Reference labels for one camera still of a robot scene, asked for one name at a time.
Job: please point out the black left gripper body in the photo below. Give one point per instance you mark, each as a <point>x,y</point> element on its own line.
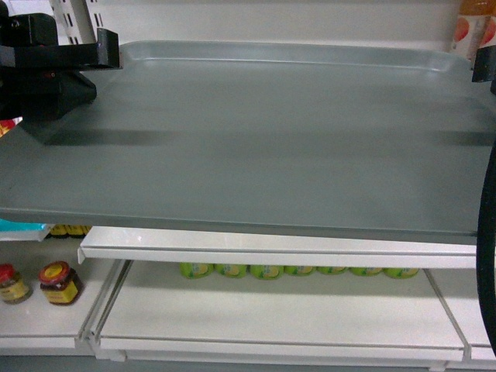
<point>34,86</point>

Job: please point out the orange bottle top right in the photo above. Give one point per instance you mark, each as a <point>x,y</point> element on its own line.
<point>471,23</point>

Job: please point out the green can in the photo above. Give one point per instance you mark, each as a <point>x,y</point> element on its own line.
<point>331,270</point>
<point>229,270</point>
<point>400,273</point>
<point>195,270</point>
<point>266,272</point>
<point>299,271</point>
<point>365,271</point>

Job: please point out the red snack bag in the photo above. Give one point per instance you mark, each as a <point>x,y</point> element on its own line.
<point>7,125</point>

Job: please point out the red lid sauce jar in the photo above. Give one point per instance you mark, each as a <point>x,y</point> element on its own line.
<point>60,283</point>

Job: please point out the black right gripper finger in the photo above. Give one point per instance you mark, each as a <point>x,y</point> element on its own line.
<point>484,65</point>

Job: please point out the yellow label dark jars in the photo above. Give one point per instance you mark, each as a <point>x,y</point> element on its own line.
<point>61,231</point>

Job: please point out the sauce jar at edge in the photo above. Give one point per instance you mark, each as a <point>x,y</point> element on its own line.
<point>14,289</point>

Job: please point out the left tilted white shelf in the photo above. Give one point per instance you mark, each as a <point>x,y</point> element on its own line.
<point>26,236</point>

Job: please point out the grey rectangular serving tray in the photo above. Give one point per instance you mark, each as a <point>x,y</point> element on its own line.
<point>288,139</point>

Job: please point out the white middle shelf board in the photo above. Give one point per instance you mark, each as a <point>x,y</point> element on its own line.
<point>165,245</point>

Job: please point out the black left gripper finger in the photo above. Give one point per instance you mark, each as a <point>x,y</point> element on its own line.
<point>103,54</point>

